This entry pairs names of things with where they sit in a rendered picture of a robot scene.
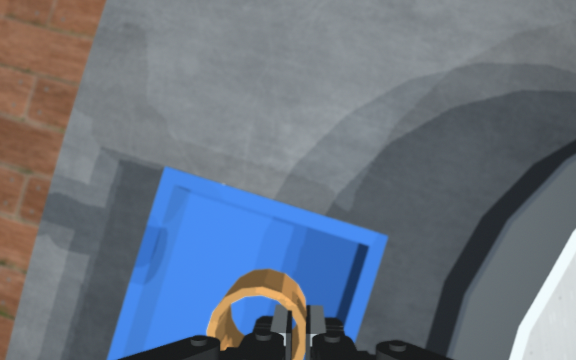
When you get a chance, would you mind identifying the bronze bushing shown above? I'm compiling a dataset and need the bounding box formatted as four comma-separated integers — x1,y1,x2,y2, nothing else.
207,268,306,360

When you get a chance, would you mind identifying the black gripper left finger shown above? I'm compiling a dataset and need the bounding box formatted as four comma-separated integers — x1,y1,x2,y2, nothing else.
117,304,292,360

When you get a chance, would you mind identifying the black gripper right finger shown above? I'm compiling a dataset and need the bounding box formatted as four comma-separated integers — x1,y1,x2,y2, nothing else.
305,305,453,360

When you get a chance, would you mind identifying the blue crate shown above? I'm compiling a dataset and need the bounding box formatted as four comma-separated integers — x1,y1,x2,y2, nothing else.
107,167,388,360

